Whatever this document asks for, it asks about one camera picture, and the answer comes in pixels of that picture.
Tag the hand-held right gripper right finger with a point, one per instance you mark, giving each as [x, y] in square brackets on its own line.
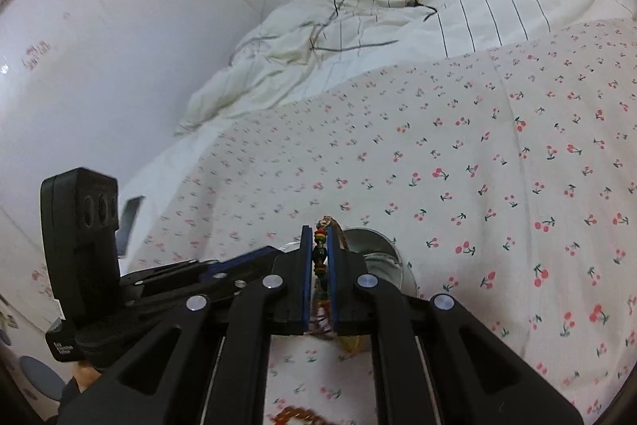
[332, 280]

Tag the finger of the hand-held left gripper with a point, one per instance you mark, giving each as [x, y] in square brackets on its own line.
[234, 261]
[164, 305]

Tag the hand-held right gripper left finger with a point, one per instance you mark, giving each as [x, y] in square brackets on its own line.
[304, 278]

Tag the round metal bowl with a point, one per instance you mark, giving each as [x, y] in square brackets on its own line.
[378, 255]

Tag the person's left forearm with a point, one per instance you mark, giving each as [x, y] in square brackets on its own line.
[74, 397]

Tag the grey rectangular object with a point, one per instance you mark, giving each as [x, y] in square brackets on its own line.
[130, 218]

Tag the cherry print bedsheet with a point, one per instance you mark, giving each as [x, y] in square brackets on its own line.
[473, 181]

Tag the white striped duvet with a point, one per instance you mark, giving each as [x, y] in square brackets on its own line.
[398, 21]

